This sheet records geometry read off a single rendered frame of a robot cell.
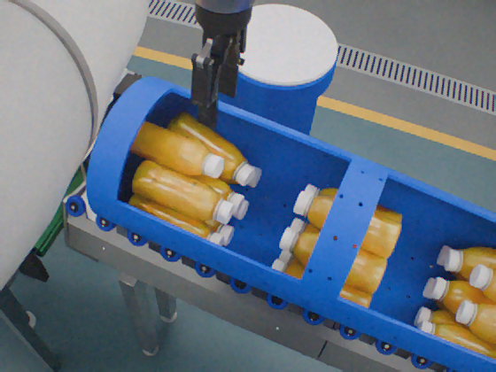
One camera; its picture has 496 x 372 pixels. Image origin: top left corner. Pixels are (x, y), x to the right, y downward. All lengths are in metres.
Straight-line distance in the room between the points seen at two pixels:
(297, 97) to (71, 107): 1.16
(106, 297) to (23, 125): 2.00
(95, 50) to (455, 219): 0.96
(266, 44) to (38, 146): 1.22
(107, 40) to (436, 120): 2.57
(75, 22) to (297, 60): 1.14
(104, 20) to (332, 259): 0.69
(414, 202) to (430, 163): 1.50
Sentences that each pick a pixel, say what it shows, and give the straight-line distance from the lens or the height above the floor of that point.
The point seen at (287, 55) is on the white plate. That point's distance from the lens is 1.39.
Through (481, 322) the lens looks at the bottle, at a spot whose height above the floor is 1.12.
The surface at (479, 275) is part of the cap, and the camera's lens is 1.03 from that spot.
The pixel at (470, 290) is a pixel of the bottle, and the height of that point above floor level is 1.09.
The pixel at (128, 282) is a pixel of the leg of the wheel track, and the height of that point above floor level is 0.63.
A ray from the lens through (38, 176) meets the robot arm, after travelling 0.21.
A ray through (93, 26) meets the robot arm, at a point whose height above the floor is 1.82.
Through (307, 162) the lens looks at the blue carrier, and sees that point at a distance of 1.15.
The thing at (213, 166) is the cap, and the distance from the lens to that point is 1.03.
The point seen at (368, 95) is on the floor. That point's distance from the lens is 2.79.
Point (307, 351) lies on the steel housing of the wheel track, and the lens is 1.22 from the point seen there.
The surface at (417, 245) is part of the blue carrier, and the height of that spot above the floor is 1.00.
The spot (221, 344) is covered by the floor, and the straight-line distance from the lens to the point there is 2.10.
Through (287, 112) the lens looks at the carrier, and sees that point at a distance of 1.40.
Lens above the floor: 2.00
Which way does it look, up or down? 57 degrees down
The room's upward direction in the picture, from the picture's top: 7 degrees clockwise
